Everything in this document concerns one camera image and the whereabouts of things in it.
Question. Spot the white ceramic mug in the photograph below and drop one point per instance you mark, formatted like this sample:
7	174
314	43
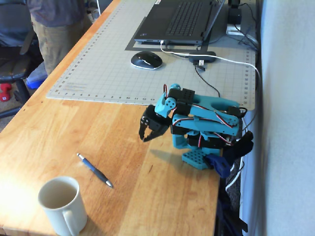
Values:
61	209

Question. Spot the red dumbbell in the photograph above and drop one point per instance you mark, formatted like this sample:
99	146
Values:
5	92

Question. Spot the black office chair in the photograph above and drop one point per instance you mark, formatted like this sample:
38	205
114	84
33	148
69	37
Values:
14	61

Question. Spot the black power adapter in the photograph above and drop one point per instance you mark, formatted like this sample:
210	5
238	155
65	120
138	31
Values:
234	15

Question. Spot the blue pen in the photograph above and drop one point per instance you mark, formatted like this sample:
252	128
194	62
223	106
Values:
94	170

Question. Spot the dark grey laptop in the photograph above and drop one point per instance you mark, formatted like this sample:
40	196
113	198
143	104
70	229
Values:
177	22

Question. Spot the blue plastic box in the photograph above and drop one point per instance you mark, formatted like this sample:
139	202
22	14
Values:
37	77

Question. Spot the black usb hub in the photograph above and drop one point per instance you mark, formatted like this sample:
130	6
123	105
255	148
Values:
201	57

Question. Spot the blue table clamp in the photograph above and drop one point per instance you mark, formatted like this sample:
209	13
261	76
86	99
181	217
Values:
219	164

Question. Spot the grey cutting mat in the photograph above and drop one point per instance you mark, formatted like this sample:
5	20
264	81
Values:
103	73

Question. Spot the silver stand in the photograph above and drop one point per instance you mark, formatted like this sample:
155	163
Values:
233	29

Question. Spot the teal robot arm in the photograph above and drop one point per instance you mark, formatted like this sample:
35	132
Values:
209	100

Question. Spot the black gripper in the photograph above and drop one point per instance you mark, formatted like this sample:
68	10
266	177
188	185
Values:
155	126

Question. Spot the person in khaki trousers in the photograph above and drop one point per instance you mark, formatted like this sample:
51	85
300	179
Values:
59	29

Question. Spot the black computer mouse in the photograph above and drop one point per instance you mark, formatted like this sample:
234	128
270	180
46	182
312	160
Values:
147	60

